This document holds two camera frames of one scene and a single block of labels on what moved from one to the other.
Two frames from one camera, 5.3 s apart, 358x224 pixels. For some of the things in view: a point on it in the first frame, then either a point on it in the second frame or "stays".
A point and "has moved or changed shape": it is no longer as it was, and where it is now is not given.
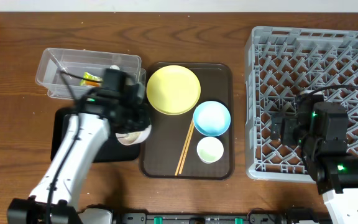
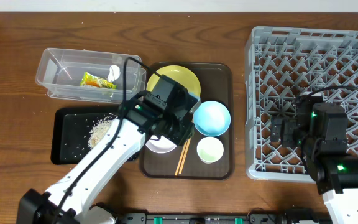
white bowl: x=143 y=135 has moved or changed shape
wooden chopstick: x=181 y=166 stays
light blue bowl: x=211 y=118 stays
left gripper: x=136 y=123 to x=180 y=134
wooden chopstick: x=183 y=149 stays
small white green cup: x=209 y=149 stays
